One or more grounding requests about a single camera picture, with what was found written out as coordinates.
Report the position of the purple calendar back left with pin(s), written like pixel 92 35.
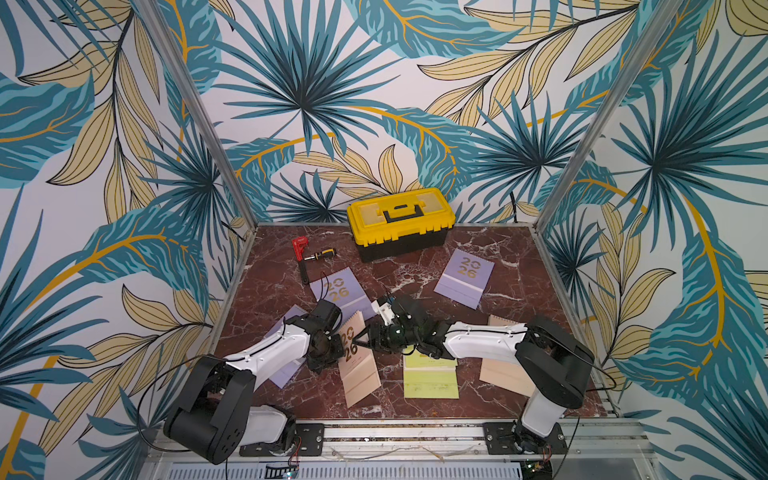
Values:
pixel 344 290

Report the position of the yellow black screwdriver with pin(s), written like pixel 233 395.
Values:
pixel 322 255

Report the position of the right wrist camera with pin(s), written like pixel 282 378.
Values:
pixel 383 308

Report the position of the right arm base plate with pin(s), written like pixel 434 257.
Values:
pixel 512 438

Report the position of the red clamp tool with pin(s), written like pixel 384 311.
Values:
pixel 299 245

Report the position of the purple calendar back right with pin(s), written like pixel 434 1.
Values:
pixel 465 278

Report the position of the aluminium front rail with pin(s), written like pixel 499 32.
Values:
pixel 598 448

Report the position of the green calendar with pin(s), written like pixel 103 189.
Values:
pixel 428 378

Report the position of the yellow black toolbox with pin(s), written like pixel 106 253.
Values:
pixel 400 223

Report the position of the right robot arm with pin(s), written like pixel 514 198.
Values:
pixel 558 365

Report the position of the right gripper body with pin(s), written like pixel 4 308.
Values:
pixel 390 335

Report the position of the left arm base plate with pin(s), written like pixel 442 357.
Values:
pixel 303 439

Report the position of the pink calendar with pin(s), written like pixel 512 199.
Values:
pixel 357 366
pixel 506 375

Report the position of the purple calendar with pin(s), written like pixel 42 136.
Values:
pixel 283 376
pixel 344 290
pixel 465 278

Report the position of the purple calendar front left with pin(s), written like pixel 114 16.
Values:
pixel 283 376

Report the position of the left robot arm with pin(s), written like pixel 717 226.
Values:
pixel 212 417

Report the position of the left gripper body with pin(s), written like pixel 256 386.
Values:
pixel 331 353

